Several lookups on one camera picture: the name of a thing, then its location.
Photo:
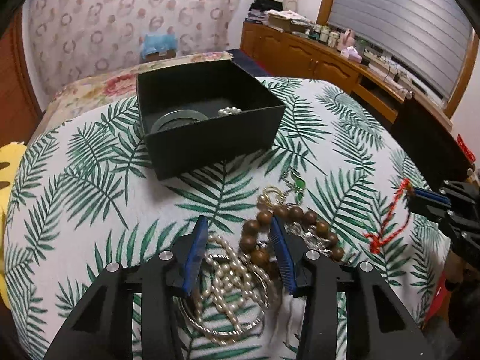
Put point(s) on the bottles on sideboard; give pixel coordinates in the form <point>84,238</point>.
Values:
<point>323,34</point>

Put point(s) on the silver metal bangle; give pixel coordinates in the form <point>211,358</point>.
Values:
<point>234,302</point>

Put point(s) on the palm leaf print cloth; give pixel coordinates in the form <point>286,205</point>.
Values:
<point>85,195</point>

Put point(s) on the brown louvered wardrobe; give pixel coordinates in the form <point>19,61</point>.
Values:
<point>19,110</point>

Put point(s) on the grey window blind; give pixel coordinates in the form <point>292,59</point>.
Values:
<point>429,36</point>

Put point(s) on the dark blue bed sheet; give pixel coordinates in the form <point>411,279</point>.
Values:
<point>247,63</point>

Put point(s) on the pink rabbit figure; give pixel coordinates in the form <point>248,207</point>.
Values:
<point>346,39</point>

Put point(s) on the wooden sideboard cabinet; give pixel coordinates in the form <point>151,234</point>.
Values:
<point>285,55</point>

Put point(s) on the circle pattern curtain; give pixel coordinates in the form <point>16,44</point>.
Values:
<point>75,39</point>

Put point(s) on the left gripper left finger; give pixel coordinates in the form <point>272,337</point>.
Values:
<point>173,273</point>

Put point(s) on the cardboard box under toy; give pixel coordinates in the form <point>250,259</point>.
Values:
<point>160,55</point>

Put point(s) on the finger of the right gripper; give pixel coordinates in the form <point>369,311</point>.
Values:
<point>432,210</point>
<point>424,197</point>

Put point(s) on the stack of folded clothes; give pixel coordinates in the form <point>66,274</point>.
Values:
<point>257,13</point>

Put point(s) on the black jewelry box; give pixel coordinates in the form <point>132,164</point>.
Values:
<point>243,115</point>

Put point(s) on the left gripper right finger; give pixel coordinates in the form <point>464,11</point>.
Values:
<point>307,273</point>

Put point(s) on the pink tissue pack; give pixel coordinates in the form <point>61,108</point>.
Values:
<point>350,53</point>

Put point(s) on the blue plush toy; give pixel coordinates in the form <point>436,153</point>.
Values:
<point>157,42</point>

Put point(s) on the floral bed blanket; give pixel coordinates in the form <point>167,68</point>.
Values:
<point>93,92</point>

